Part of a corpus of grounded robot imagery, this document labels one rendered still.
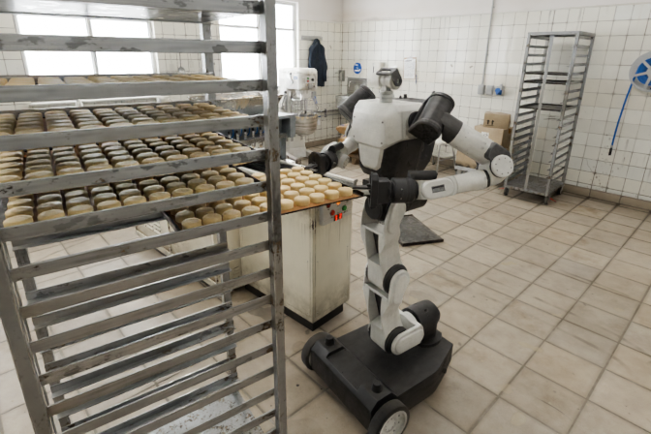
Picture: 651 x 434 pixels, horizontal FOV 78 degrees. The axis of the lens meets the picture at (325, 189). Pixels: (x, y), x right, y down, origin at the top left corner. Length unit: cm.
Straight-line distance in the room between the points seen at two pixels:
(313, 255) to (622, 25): 431
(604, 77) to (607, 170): 103
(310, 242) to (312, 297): 34
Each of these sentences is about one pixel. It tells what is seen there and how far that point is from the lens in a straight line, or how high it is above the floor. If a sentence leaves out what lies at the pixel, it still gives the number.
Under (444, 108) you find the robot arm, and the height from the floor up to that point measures 141.
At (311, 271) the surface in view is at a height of 43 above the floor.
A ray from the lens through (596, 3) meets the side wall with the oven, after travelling 560.
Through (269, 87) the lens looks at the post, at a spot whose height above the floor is 150.
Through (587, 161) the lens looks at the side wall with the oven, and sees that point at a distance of 563.
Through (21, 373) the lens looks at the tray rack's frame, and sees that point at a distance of 114.
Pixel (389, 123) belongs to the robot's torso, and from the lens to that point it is 149.
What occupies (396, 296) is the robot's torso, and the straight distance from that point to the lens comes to 184.
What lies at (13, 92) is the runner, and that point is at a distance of 96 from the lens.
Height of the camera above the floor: 158
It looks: 19 degrees down
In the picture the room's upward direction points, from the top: 1 degrees clockwise
